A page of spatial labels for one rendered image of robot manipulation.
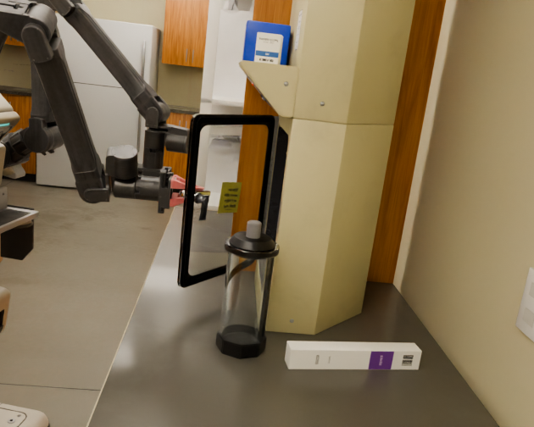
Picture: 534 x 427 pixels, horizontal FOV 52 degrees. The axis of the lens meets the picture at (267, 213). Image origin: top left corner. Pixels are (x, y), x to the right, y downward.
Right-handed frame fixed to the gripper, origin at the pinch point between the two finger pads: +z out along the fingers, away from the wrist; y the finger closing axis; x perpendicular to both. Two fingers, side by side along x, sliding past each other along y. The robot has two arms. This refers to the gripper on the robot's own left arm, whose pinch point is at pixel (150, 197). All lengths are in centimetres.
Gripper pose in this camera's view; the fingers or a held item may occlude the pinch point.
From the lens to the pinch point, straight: 163.0
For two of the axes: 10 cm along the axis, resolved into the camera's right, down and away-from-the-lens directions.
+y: 9.9, 1.0, 0.9
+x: -0.6, -2.6, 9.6
